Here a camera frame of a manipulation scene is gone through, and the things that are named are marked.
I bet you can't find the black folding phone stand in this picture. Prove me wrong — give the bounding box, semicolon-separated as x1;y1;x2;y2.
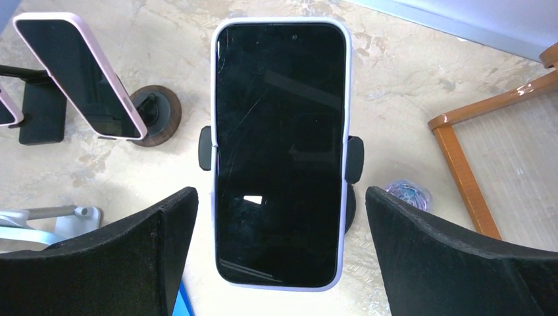
1;65;67;145

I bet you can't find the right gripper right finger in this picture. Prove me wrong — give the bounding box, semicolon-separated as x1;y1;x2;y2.
365;186;557;315

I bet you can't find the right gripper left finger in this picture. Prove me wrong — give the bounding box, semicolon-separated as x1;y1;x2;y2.
1;187;199;315

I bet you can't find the pink phone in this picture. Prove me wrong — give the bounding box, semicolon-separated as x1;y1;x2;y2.
13;12;147;140
1;87;24;128

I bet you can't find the brown round phone stand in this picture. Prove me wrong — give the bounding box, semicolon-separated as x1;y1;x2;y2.
130;85;182;147

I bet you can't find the black round phone stand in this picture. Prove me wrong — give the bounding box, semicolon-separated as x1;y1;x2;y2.
198;126;365;233

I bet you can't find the light blue phone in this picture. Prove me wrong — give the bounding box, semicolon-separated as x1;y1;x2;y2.
1;226;66;246

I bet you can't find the silver phone stand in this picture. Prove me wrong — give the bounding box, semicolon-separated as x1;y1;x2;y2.
1;205;103;240

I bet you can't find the blue mat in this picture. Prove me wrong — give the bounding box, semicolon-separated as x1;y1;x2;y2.
172;282;195;316

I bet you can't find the far left pink phone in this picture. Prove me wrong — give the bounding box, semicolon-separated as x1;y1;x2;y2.
1;87;24;128

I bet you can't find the orange wooden rack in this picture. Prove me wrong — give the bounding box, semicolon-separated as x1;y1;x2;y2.
428;45;557;251

